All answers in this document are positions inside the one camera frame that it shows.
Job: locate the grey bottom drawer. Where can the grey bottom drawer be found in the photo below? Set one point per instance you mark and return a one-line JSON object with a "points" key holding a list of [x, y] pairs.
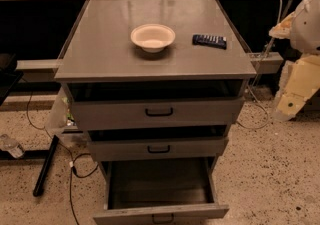
{"points": [[159, 192]]}

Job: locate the grey drawer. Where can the grey drawer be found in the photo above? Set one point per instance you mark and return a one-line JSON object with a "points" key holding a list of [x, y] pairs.
{"points": [[104, 115], [156, 149], [159, 192]]}

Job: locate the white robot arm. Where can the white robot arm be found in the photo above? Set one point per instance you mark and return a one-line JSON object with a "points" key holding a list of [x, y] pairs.
{"points": [[299, 80]]}

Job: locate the grey drawer cabinet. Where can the grey drawer cabinet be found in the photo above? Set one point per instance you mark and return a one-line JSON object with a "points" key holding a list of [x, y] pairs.
{"points": [[101, 62]]}

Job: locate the grey top drawer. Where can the grey top drawer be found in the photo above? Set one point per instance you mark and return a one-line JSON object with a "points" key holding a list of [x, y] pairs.
{"points": [[104, 115]]}

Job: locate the grey middle drawer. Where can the grey middle drawer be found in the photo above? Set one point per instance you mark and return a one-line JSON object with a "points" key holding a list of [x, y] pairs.
{"points": [[156, 149]]}

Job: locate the white paper bowl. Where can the white paper bowl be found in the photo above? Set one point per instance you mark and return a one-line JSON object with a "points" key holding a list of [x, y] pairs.
{"points": [[152, 38]]}

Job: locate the dark blue snack packet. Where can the dark blue snack packet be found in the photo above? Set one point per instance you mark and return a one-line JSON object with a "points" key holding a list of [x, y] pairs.
{"points": [[210, 41]]}

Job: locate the clear plastic bag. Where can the clear plastic bag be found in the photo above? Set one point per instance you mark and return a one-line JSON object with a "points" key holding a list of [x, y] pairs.
{"points": [[57, 122]]}

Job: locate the black metal stand leg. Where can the black metal stand leg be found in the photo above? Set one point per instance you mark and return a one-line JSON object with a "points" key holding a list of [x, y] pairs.
{"points": [[39, 186]]}

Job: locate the clear plastic bottle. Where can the clear plastic bottle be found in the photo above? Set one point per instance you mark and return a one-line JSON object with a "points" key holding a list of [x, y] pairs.
{"points": [[12, 146]]}

